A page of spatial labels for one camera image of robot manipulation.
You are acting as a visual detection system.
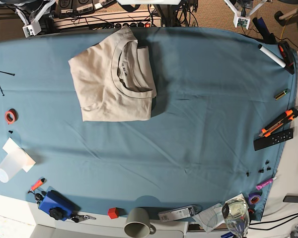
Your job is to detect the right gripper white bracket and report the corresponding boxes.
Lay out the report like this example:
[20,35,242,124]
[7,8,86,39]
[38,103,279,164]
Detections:
[0,0,57,38]

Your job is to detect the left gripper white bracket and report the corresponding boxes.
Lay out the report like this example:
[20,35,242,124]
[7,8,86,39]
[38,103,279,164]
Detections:
[224,0,268,29]

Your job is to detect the beige T-shirt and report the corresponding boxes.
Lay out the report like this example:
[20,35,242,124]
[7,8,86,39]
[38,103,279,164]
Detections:
[69,26,157,122]

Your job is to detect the white cylindrical tube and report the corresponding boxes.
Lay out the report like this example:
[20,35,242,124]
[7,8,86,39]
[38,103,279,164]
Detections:
[258,44,286,68]

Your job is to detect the black orange tool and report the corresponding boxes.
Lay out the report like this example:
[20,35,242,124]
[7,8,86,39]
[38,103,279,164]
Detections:
[278,40,295,75]

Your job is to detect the white power strip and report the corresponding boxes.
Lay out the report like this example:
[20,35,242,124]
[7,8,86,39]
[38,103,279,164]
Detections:
[54,10,162,30]

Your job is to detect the red tape roll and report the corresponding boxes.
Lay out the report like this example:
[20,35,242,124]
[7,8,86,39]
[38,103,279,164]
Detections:
[4,109,18,124]

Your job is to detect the blue tablecloth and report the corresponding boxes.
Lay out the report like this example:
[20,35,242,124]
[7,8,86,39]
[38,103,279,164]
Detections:
[0,27,298,219]

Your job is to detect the orange utility knife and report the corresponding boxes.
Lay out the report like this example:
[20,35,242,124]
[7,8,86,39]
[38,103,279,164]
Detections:
[259,108,298,137]

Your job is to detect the black remote control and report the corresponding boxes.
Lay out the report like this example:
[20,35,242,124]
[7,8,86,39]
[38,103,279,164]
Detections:
[253,128,294,151]

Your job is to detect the white paper sheet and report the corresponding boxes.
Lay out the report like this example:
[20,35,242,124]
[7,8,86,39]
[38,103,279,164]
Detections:
[2,137,36,173]

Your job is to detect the translucent plastic cup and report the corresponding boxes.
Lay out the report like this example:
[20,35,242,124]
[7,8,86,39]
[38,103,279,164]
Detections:
[0,154,23,183]

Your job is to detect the orange marker pen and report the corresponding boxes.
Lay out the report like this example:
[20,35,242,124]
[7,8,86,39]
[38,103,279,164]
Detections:
[28,178,46,193]

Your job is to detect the purple glue tube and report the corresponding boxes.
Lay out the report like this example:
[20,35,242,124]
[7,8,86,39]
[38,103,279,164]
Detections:
[256,177,277,190]

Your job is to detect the purple tape roll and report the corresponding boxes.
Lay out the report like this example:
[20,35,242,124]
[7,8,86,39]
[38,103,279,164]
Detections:
[248,192,262,205]

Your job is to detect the blue box with black knob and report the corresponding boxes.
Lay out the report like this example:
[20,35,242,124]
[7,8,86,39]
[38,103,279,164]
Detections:
[38,190,80,221]

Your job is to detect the wine glass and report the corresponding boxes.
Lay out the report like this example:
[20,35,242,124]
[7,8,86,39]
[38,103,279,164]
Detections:
[222,198,250,238]

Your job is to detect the keys with carabiner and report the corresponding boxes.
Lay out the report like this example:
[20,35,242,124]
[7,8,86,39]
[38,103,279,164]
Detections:
[71,214,96,223]

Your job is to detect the packaged item with barcode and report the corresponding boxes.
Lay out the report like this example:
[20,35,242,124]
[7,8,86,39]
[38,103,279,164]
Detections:
[158,205,202,222]

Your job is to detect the folded paper map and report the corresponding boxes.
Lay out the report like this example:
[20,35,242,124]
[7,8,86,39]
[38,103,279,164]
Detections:
[193,194,249,233]

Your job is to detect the red cube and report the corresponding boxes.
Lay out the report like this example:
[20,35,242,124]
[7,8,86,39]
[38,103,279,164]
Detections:
[107,207,119,219]

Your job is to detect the grey ceramic mug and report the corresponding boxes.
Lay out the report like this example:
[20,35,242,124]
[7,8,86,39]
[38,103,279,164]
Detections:
[124,207,156,238]

